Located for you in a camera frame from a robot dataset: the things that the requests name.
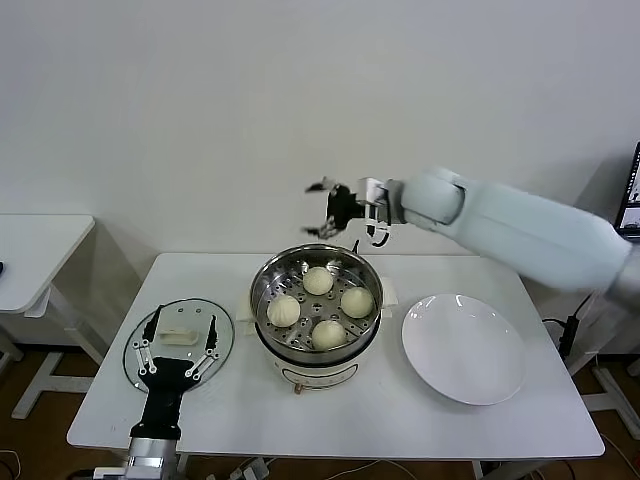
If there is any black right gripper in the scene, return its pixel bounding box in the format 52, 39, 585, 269
299, 175, 363, 239

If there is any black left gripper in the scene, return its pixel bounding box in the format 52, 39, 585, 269
130, 303, 222, 442

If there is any round glass pot lid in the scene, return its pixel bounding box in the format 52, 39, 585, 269
121, 298, 235, 390

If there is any white steamed baozi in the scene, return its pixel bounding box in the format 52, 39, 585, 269
310, 319, 347, 350
266, 294, 301, 328
339, 287, 375, 320
303, 267, 335, 296

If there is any perforated steel steamer basket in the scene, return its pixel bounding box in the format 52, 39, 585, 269
248, 243, 384, 355

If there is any white electric cooker pot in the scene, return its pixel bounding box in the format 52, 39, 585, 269
234, 278, 401, 397

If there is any white side desk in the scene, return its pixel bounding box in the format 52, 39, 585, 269
0, 214, 109, 421

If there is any round white plate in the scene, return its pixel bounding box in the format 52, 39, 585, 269
401, 293, 528, 405

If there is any white desk with laptop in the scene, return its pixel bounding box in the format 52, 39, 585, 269
569, 289, 640, 426

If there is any grey open laptop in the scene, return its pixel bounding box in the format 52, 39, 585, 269
617, 141, 640, 236

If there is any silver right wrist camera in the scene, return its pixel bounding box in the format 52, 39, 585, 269
357, 177, 394, 249

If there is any black power adapter with cable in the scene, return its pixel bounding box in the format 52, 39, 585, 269
539, 310, 581, 357

